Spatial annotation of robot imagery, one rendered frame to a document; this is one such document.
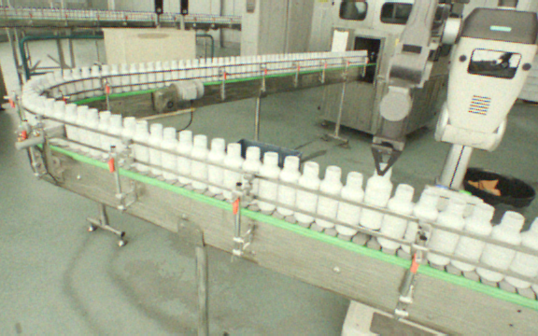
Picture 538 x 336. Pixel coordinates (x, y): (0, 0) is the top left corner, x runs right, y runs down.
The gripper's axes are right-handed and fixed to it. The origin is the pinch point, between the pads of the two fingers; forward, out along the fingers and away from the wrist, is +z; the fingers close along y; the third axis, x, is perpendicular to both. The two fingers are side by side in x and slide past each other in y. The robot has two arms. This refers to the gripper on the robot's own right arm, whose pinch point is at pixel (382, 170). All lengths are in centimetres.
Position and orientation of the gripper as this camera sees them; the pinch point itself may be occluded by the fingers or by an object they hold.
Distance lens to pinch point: 84.9
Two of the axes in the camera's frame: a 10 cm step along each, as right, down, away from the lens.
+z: -0.9, 9.1, 4.0
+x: 9.0, 2.5, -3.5
